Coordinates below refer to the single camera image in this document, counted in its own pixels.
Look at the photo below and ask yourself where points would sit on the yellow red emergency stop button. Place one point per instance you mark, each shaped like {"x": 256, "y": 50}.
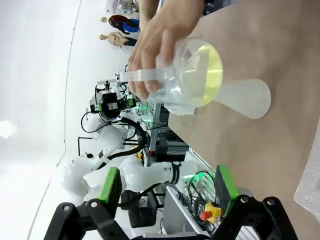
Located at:
{"x": 212, "y": 210}

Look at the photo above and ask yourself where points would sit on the black equipment box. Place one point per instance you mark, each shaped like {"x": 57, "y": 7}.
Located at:
{"x": 145, "y": 215}

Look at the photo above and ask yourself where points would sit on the grey control box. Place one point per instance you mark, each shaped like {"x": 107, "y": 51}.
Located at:
{"x": 175, "y": 212}

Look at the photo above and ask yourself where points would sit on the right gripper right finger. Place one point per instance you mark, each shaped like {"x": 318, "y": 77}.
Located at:
{"x": 226, "y": 190}

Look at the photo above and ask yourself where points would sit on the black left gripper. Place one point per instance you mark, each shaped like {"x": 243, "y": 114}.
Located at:
{"x": 109, "y": 105}

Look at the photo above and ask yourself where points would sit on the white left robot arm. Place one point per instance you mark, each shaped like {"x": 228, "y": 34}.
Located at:
{"x": 140, "y": 175}

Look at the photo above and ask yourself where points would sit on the person's right forearm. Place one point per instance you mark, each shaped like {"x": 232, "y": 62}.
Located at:
{"x": 170, "y": 6}

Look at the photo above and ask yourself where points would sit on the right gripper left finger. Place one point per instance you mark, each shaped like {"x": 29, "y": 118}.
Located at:
{"x": 110, "y": 185}

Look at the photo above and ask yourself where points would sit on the person's right hand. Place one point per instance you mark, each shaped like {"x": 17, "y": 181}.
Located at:
{"x": 155, "y": 42}

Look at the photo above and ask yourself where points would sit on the bare beige mannequin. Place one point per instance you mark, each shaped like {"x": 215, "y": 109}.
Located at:
{"x": 112, "y": 38}

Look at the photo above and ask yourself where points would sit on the frosted plastic conical flask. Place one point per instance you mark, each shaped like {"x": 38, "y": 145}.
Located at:
{"x": 245, "y": 97}

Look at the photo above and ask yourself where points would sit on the mannequin in blue top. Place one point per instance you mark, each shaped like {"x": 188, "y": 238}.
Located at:
{"x": 130, "y": 25}

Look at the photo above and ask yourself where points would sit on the aluminium frame rack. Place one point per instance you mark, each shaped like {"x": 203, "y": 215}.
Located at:
{"x": 162, "y": 147}

